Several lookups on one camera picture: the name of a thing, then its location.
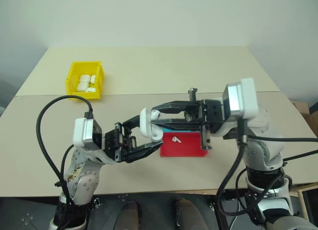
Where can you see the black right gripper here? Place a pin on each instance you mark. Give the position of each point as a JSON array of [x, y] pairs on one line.
[[213, 115]]

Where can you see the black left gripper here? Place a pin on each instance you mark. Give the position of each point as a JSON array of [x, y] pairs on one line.
[[116, 145]]

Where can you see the white earbud case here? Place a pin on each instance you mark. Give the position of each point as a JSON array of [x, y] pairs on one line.
[[93, 79], [85, 78], [82, 87], [146, 125], [91, 90]]

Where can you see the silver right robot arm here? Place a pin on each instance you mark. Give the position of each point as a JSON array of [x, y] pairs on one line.
[[263, 150]]

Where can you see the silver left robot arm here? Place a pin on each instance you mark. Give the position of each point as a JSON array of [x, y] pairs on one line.
[[85, 182]]

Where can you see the closed white earbud case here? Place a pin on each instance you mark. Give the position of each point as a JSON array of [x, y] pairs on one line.
[[82, 87], [85, 78], [91, 90], [93, 79]]

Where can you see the yellow plastic bin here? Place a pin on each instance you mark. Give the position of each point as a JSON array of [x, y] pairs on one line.
[[72, 86]]

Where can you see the red flat tray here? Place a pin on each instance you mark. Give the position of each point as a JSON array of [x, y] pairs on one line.
[[183, 149]]

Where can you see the dark rounded shape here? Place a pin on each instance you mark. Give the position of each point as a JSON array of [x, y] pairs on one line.
[[187, 215], [128, 216]]

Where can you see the brown cardboard box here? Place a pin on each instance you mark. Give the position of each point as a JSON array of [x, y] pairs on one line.
[[304, 115]]

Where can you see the black metal floor platform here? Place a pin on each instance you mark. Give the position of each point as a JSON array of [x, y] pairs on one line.
[[27, 215]]

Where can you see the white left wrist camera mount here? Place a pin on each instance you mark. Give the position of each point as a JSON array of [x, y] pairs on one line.
[[80, 131]]

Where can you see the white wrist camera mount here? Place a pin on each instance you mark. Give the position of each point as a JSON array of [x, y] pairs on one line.
[[244, 100], [80, 131]]

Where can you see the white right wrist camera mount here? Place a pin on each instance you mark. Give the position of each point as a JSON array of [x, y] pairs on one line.
[[244, 100]]

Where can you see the light wooden frame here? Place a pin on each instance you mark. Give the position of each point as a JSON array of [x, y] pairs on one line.
[[306, 190]]

